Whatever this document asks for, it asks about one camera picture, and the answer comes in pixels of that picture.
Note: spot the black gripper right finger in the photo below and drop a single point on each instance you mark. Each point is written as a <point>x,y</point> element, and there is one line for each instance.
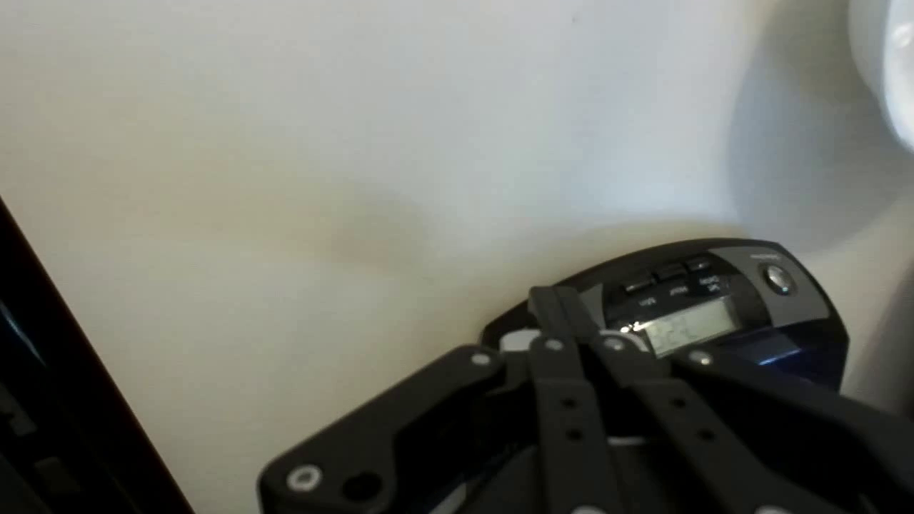
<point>766,444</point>

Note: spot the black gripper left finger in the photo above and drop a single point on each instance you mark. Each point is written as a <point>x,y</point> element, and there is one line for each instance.
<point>471,431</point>

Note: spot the black coffee machine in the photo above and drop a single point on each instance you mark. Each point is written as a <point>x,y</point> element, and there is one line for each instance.
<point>750,297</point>

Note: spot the dark grey dish rack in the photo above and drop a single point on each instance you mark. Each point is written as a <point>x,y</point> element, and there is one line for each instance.
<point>66,429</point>

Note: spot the white round object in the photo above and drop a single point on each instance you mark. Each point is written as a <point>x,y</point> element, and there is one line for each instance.
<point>884,51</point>

